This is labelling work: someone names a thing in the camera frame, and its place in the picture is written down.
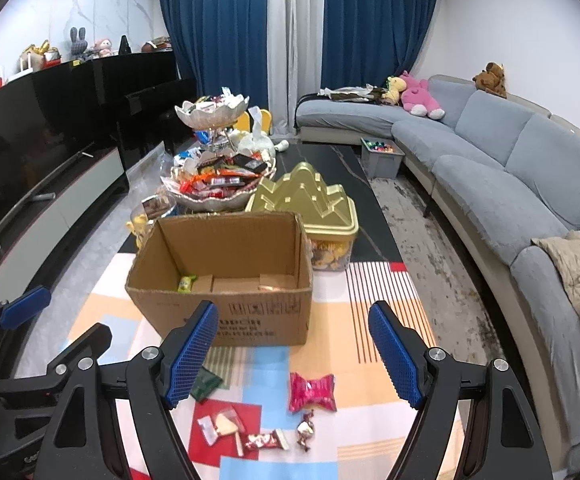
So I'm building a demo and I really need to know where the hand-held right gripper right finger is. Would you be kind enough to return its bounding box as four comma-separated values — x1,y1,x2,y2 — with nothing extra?
367,300,553,480

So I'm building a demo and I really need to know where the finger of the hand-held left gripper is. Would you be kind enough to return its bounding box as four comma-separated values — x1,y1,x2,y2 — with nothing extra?
0,322,114,396
0,285,53,361

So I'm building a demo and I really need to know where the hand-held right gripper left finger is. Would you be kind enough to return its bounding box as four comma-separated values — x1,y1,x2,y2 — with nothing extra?
34,300,219,480

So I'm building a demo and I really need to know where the dark green snack packet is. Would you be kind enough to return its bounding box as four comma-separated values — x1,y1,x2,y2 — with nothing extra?
190,365,221,403

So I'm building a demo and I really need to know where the brown cardboard box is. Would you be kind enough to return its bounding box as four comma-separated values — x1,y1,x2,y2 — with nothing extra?
124,211,315,348

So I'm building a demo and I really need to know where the pink snack packet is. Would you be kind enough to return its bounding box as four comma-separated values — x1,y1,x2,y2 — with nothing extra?
289,372,337,413

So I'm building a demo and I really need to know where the red and white candy packet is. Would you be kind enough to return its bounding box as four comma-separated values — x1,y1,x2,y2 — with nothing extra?
237,430,291,457

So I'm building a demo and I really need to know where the dark foil twisted candy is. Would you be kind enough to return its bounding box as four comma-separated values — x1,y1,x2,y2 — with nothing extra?
296,409,318,448

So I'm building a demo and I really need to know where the pile of assorted snacks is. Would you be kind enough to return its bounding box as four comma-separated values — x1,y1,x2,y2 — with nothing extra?
172,152,271,196

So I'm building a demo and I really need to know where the colourful patchwork tablecloth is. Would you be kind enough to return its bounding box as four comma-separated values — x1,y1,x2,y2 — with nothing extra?
60,250,471,480

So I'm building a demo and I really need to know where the grey patterned rug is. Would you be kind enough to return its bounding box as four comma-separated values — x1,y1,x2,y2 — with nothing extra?
355,172,521,411

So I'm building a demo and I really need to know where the grey tv cabinet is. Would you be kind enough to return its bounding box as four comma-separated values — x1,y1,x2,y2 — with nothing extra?
0,147,130,311

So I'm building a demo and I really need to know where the clear jar of nuts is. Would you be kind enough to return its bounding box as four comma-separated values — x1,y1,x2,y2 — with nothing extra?
140,192,178,221

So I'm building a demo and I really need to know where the black television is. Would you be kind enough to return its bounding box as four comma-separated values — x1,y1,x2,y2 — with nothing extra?
0,72,95,261

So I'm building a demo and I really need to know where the gold lid cookie tub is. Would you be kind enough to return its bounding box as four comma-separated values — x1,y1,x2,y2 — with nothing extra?
245,161,361,272

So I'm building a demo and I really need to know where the grey sectional sofa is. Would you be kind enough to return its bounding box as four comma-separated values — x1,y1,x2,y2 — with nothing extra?
295,75,580,461

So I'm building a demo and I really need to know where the grey storage bin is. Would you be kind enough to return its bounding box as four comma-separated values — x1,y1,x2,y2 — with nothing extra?
360,137,405,180

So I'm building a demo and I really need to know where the beige jacket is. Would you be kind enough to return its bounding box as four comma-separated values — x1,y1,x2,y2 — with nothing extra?
531,230,580,341

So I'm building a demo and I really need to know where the white plastic bag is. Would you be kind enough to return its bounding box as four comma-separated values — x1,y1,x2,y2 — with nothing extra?
237,107,277,158

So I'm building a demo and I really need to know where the yellow child chair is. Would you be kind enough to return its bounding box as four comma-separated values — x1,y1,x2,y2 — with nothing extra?
232,107,273,136

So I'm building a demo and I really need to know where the white tiered fruit bowl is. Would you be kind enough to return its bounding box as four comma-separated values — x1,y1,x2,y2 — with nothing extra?
160,92,278,213

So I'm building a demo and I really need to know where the pink plush toy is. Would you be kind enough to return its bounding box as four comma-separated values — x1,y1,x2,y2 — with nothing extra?
399,71,445,121

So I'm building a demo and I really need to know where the papers and bags clutter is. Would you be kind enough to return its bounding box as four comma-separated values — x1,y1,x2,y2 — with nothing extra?
319,84,388,103

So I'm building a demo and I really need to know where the yellow plush toy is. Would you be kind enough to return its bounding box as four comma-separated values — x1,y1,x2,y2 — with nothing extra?
381,76,405,106

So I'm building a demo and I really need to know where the grey bunny plush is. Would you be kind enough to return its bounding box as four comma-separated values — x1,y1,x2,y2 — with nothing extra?
68,26,89,58

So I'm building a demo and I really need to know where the brown plush toy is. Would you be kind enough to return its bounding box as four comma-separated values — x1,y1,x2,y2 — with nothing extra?
472,62,508,99

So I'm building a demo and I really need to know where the blue curtain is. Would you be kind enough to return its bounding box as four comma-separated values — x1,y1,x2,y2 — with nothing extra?
156,0,271,111
322,0,442,96

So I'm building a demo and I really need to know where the white sheer curtain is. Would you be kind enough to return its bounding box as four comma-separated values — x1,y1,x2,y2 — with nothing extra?
267,0,327,136

